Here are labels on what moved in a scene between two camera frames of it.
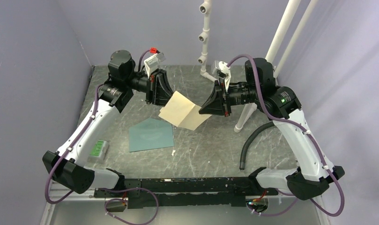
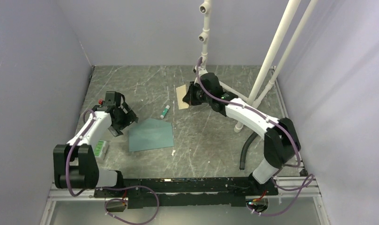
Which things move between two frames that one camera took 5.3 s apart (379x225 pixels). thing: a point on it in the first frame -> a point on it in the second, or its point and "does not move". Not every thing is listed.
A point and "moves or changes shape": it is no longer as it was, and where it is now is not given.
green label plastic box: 98,151 does not move
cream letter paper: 181,111 moves or changes shape
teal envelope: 150,134 does not move
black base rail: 186,192 does not move
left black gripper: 159,90 -> 130,117
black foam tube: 242,161 does not move
